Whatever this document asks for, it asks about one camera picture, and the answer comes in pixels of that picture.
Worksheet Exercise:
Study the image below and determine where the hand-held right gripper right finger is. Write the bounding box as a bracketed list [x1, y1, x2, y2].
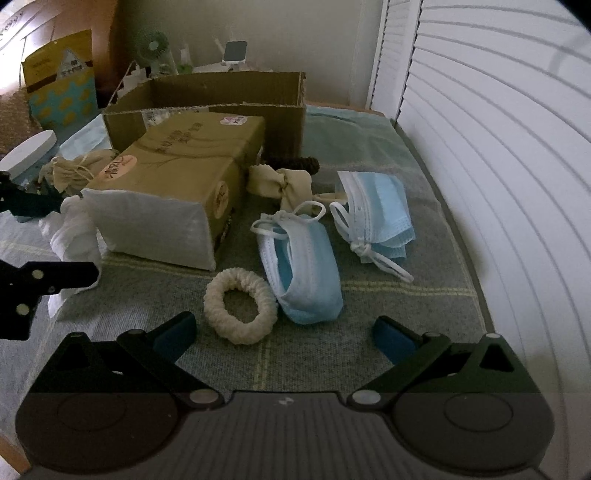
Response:
[346, 316, 541, 411]

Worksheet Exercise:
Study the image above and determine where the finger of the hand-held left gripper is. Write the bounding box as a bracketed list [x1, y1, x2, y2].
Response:
[0, 171, 63, 217]
[0, 261, 100, 342]

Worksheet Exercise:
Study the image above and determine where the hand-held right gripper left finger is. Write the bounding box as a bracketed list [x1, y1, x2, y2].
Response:
[34, 311, 227, 409]

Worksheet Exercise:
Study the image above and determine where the white cloth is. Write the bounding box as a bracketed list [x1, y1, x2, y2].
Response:
[39, 196, 103, 317]

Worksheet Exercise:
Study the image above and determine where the cream scrunchie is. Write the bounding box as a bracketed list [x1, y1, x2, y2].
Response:
[204, 268, 278, 346]

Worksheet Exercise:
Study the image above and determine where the beige drawstring pouch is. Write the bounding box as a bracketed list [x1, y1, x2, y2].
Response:
[39, 150, 116, 200]

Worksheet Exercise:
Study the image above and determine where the light blue plastic packet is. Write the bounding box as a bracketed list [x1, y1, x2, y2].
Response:
[250, 210, 343, 326]

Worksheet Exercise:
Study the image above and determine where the blue face mask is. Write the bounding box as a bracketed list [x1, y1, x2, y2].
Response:
[329, 171, 415, 283]

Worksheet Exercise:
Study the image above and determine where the cardboard box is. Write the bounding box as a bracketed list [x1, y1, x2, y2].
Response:
[102, 71, 308, 158]

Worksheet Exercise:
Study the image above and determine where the white round lid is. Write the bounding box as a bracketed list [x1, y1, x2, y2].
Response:
[0, 130, 57, 180]

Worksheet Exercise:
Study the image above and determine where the light blue sheet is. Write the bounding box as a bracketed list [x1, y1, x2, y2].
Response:
[59, 113, 110, 158]

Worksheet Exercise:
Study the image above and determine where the yellow and blue paper bag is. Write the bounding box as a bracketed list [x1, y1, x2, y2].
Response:
[22, 30, 99, 132]

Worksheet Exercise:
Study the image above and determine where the green plaid blanket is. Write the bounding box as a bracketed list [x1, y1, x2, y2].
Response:
[0, 105, 495, 435]

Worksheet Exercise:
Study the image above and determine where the brown tissue pack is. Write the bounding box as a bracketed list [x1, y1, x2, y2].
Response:
[83, 114, 266, 271]

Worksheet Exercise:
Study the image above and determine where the small green fan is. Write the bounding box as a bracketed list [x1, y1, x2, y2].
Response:
[135, 31, 170, 77]

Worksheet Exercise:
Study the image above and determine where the white louvered door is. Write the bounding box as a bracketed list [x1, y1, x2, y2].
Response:
[368, 0, 591, 398]

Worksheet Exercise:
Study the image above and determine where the white device with screen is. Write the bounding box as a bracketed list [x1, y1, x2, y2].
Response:
[222, 40, 248, 66]

